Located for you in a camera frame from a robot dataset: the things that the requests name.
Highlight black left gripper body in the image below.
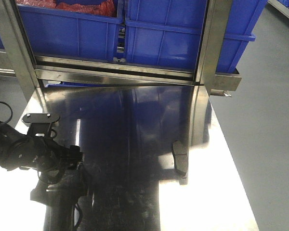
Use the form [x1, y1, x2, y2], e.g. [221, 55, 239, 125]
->
[19, 134, 83, 178]

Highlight blue plastic crate left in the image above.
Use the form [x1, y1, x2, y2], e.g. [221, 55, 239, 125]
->
[17, 0, 124, 61]

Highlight blue plastic crate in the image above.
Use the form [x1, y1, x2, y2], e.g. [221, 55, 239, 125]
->
[125, 0, 266, 73]
[17, 0, 124, 61]

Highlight blue plastic crate right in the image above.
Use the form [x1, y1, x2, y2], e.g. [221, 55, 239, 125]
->
[125, 0, 266, 73]

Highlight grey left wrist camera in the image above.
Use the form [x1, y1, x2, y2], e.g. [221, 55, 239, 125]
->
[22, 113, 60, 139]

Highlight stainless steel rack frame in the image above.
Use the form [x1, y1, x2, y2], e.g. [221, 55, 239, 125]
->
[0, 0, 241, 101]

